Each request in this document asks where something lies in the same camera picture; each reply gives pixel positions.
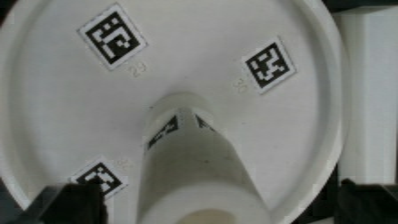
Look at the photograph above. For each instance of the white cylindrical table leg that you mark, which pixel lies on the white cylindrical table leg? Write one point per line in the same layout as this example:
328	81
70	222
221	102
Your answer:
196	186

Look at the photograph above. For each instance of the white round table top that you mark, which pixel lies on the white round table top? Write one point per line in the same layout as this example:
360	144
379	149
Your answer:
109	61

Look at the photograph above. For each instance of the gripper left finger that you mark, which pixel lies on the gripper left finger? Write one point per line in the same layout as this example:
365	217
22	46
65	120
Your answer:
68	204

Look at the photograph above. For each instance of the white right fence block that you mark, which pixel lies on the white right fence block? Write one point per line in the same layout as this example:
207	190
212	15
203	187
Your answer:
368	26

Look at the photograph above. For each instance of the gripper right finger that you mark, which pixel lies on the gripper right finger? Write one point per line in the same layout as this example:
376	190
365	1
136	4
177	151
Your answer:
367	203

